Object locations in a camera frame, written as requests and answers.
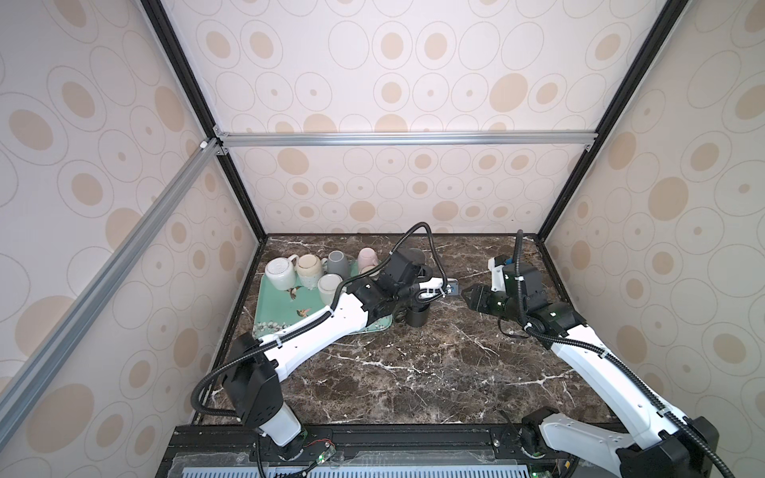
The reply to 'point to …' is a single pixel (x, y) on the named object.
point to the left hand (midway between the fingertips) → (433, 270)
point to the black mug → (417, 319)
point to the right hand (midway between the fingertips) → (469, 292)
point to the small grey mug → (340, 263)
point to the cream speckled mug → (310, 270)
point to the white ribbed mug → (280, 272)
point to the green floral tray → (280, 308)
